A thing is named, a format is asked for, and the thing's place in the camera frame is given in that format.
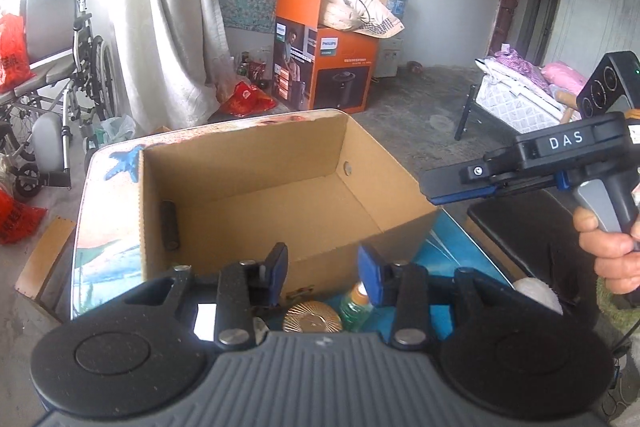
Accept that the pink pillow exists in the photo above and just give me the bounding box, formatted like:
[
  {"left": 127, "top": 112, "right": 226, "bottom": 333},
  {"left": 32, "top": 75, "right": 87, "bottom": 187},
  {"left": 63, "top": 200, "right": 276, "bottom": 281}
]
[{"left": 542, "top": 62, "right": 589, "bottom": 98}]

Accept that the gold round lid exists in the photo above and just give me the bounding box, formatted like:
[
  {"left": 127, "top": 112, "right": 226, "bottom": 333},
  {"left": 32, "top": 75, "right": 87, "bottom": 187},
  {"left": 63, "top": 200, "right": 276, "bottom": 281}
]
[{"left": 283, "top": 301, "right": 344, "bottom": 334}]

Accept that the orange appliance carton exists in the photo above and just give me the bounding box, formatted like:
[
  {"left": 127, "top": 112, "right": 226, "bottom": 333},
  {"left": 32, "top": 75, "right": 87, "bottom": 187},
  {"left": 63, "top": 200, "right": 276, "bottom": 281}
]
[{"left": 272, "top": 0, "right": 379, "bottom": 113}]

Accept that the flat cardboard sheet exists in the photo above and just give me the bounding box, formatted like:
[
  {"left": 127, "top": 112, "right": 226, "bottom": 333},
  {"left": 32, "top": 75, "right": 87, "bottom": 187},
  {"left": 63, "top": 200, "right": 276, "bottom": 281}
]
[{"left": 14, "top": 217, "right": 77, "bottom": 324}]

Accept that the wheelchair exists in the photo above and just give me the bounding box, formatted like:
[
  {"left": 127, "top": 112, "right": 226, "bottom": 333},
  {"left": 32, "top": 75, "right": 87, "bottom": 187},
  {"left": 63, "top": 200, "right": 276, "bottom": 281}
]
[{"left": 0, "top": 0, "right": 122, "bottom": 202}]

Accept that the white fluffy ball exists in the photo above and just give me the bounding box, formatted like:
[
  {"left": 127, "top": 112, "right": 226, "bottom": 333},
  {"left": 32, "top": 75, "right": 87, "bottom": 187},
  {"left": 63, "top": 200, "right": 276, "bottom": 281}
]
[{"left": 515, "top": 278, "right": 564, "bottom": 316}]

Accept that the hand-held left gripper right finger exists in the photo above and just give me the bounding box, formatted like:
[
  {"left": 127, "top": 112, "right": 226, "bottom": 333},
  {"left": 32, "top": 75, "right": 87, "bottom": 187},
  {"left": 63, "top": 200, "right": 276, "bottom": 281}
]
[{"left": 357, "top": 244, "right": 521, "bottom": 352}]

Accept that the black cable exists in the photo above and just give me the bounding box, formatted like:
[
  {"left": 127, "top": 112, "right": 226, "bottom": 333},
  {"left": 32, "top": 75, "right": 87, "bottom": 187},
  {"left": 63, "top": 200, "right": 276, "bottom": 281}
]
[{"left": 601, "top": 334, "right": 640, "bottom": 414}]

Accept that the red plastic bag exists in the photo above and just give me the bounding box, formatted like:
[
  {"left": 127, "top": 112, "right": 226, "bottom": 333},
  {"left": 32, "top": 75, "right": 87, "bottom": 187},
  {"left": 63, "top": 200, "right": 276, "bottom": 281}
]
[
  {"left": 0, "top": 186, "right": 49, "bottom": 246},
  {"left": 0, "top": 13, "right": 32, "bottom": 90},
  {"left": 220, "top": 81, "right": 277, "bottom": 117}
]

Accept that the white double door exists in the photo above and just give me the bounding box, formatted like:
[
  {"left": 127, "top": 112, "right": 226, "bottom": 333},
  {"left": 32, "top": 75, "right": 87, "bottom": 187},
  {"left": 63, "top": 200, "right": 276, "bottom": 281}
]
[{"left": 564, "top": 0, "right": 640, "bottom": 74}]

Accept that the black cylinder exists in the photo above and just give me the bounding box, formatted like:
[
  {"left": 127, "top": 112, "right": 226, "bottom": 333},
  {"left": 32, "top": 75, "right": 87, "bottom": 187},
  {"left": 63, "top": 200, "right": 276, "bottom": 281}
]
[{"left": 160, "top": 201, "right": 181, "bottom": 251}]

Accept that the white curtain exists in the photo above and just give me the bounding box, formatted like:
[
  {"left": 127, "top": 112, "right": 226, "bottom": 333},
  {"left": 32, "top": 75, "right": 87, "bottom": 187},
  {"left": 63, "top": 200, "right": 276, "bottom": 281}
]
[{"left": 111, "top": 0, "right": 229, "bottom": 136}]

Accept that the white wicker basket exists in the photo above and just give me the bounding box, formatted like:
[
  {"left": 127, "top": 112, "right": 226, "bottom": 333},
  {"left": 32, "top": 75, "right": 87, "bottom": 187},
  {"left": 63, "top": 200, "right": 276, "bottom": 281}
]
[{"left": 454, "top": 56, "right": 581, "bottom": 142}]

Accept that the green bottle with orange cap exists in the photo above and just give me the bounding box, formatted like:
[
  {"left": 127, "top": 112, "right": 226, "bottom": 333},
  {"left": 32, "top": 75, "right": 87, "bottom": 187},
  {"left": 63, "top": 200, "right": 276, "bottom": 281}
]
[{"left": 339, "top": 282, "right": 375, "bottom": 334}]

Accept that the cardboard box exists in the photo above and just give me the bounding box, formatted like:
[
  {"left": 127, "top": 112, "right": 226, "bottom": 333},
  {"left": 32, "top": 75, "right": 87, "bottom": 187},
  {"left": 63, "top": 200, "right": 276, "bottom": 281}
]
[{"left": 136, "top": 109, "right": 453, "bottom": 303}]

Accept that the purple cloth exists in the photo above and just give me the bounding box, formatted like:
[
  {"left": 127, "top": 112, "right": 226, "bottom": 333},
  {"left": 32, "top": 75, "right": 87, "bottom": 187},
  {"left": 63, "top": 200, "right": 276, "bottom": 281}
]
[{"left": 492, "top": 48, "right": 552, "bottom": 90}]

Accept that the beige cloth bundle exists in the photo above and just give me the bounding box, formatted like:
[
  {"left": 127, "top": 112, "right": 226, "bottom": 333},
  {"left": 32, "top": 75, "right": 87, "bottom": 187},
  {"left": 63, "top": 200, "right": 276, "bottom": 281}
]
[{"left": 320, "top": 0, "right": 405, "bottom": 39}]

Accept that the pale green plastic bag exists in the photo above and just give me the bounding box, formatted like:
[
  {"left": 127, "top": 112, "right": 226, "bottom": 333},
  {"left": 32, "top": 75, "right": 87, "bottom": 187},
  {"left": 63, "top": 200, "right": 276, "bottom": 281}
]
[{"left": 92, "top": 114, "right": 136, "bottom": 154}]

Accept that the person's right hand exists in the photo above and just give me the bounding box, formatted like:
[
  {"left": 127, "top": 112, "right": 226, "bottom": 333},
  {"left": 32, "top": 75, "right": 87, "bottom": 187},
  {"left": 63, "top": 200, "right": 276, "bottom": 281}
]
[{"left": 572, "top": 206, "right": 640, "bottom": 296}]

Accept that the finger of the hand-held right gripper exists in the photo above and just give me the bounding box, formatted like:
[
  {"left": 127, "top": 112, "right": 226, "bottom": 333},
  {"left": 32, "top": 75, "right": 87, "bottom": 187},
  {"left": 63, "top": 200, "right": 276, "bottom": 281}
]
[{"left": 419, "top": 146, "right": 568, "bottom": 208}]

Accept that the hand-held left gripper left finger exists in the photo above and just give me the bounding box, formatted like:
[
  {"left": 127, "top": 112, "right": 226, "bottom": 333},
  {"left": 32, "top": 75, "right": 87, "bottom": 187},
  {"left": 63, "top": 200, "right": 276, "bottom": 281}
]
[{"left": 127, "top": 243, "right": 289, "bottom": 352}]

